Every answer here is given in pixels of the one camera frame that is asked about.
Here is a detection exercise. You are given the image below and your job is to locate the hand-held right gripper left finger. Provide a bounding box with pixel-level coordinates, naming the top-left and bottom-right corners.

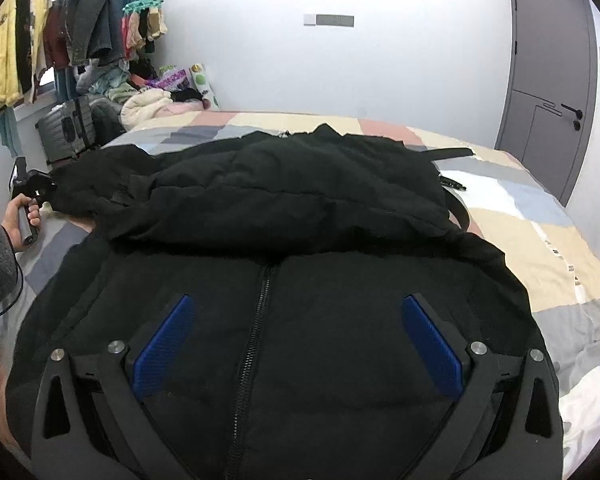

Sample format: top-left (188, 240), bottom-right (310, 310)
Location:
top-left (30, 294), bottom-right (196, 480)

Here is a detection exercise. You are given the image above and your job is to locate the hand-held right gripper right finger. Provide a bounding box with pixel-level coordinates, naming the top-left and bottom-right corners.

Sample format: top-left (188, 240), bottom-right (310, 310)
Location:
top-left (401, 292), bottom-right (566, 480)

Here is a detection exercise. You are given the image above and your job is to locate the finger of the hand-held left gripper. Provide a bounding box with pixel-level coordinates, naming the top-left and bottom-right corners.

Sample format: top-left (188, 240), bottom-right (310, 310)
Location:
top-left (39, 172), bottom-right (61, 202)

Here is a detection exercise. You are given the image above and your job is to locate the black padded jacket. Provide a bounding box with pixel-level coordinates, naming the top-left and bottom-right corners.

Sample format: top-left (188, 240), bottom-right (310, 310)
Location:
top-left (5, 122), bottom-right (563, 480)

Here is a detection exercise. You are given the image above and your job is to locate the pile of mixed clothes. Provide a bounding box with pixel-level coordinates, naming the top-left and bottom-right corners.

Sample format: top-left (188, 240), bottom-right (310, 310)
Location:
top-left (72, 57), bottom-right (218, 133)

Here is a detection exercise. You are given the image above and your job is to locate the person's left hand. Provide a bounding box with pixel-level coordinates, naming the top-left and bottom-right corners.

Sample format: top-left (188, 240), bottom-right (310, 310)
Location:
top-left (0, 195), bottom-right (44, 252)

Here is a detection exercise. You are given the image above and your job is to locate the grey suitcase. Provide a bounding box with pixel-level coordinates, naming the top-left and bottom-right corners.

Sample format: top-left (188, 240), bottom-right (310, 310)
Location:
top-left (34, 95), bottom-right (112, 162)

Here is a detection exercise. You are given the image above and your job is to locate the teal hanging garment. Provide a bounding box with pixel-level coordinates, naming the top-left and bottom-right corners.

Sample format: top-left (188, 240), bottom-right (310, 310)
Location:
top-left (0, 106), bottom-right (25, 157)

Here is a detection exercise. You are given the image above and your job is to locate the cream fleece garment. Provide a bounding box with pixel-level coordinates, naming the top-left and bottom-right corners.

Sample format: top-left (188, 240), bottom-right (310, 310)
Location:
top-left (119, 89), bottom-right (176, 132)

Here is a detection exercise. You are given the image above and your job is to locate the yellow hanging sweater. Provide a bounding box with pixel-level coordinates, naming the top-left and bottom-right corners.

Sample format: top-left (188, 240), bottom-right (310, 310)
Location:
top-left (0, 0), bottom-right (25, 109)

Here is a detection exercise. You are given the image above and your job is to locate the red hanging garment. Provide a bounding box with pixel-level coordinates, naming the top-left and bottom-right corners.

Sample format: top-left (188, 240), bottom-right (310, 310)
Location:
top-left (42, 4), bottom-right (72, 70)

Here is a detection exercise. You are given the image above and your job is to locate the black hanging garment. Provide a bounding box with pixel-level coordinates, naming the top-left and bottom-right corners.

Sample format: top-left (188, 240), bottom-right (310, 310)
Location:
top-left (14, 0), bottom-right (35, 95)

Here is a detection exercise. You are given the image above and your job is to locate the bed with patchwork blanket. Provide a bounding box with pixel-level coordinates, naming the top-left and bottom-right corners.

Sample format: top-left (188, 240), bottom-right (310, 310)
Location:
top-left (0, 109), bottom-right (600, 466)

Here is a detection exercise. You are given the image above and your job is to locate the pale yellow hanging cardigan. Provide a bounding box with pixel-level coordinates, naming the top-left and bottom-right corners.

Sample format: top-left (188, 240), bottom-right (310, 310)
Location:
top-left (27, 0), bottom-right (52, 82)

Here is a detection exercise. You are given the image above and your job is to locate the dark grey hanging jacket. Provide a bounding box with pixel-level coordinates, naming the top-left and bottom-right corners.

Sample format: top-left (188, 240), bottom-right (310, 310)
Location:
top-left (61, 0), bottom-right (125, 67)

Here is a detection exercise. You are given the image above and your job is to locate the white spotted pillow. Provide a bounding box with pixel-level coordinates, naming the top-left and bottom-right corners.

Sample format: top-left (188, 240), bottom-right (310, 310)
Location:
top-left (188, 63), bottom-right (221, 110)

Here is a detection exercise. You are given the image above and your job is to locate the green clip hanger with socks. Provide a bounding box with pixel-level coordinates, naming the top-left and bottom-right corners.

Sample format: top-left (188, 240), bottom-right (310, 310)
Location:
top-left (121, 0), bottom-right (171, 56)

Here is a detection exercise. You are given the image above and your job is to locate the grey door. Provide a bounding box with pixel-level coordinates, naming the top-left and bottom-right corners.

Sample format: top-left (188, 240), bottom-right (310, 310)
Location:
top-left (495, 0), bottom-right (598, 207)

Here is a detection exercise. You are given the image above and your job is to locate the thin black cable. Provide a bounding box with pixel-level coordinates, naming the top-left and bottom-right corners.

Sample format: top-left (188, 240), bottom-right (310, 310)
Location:
top-left (0, 240), bottom-right (27, 327)

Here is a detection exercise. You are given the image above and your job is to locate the black door handle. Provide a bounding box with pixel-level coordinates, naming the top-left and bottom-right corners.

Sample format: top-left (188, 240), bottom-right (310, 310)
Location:
top-left (560, 102), bottom-right (585, 132)

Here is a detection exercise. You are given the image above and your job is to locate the grey wall panel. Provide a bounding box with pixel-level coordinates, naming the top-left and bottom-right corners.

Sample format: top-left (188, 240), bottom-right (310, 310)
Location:
top-left (303, 12), bottom-right (355, 28)

